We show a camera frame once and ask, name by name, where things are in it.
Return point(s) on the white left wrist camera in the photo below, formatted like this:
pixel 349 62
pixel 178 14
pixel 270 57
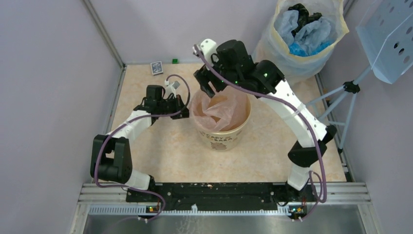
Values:
pixel 170 89

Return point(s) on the blue plastic bag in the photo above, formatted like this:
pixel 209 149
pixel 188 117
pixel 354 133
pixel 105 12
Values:
pixel 302 51

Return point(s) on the aluminium corner frame post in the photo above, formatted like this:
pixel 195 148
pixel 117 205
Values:
pixel 103 32

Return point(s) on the perforated light blue panel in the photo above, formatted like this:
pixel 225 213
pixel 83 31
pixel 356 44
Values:
pixel 386 35

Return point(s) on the light blue tripod stand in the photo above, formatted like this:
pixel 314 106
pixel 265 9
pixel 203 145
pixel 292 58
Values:
pixel 348 88

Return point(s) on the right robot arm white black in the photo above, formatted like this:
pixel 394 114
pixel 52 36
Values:
pixel 266 82

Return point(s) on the cream capybara trash bin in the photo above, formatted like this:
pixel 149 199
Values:
pixel 222 141

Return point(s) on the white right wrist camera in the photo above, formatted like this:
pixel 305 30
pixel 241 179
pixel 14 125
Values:
pixel 207 47

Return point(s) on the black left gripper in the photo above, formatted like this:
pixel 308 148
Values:
pixel 178 103

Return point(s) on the black plastic bag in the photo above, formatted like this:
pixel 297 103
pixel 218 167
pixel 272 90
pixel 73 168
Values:
pixel 303 17

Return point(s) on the large translucent bag of bags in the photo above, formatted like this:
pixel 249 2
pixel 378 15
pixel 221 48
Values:
pixel 301 36

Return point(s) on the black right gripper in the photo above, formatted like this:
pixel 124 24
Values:
pixel 203 79

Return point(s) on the white toothed cable rail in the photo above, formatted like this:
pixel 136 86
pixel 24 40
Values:
pixel 142 210

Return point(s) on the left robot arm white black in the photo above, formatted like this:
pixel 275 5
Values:
pixel 111 153

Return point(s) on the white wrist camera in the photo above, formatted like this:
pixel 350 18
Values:
pixel 170 89
pixel 207 47

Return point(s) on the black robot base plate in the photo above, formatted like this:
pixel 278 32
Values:
pixel 244 196

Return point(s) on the pink plastic trash bag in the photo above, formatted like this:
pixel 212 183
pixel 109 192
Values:
pixel 226 111

